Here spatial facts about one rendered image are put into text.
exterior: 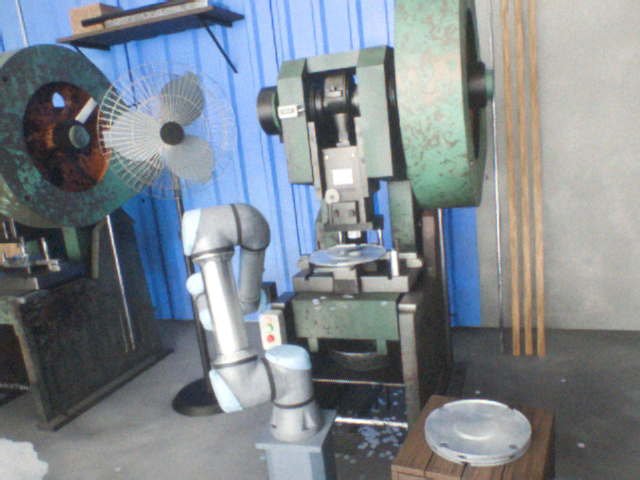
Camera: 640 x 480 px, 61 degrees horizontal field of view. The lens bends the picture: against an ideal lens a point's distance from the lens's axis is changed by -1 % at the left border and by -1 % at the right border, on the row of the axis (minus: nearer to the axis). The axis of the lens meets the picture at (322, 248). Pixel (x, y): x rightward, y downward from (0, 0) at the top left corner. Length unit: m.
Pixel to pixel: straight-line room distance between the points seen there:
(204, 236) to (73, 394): 1.80
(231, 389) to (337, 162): 0.95
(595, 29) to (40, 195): 2.71
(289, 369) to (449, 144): 0.77
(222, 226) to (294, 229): 2.02
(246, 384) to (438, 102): 0.92
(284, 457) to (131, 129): 1.52
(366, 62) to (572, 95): 1.47
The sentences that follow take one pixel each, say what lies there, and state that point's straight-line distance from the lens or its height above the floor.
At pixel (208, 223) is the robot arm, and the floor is 1.04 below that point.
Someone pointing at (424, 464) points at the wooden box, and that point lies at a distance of 1.58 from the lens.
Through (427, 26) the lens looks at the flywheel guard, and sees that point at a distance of 1.64.
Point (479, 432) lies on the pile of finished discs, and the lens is 1.65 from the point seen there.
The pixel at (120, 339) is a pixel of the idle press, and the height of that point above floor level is 0.22.
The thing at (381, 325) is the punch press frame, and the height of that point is 0.55.
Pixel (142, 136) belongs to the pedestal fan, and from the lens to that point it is 2.47.
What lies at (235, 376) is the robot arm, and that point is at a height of 0.66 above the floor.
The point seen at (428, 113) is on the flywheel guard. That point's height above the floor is 1.26.
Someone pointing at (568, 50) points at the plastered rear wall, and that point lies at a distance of 3.15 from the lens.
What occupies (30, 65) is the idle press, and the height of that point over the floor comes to 1.64.
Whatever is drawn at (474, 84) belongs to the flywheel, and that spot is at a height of 1.33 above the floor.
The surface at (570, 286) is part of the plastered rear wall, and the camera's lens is 3.30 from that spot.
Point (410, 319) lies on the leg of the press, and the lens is 1.84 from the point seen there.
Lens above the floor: 1.25
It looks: 13 degrees down
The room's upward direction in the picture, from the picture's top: 6 degrees counter-clockwise
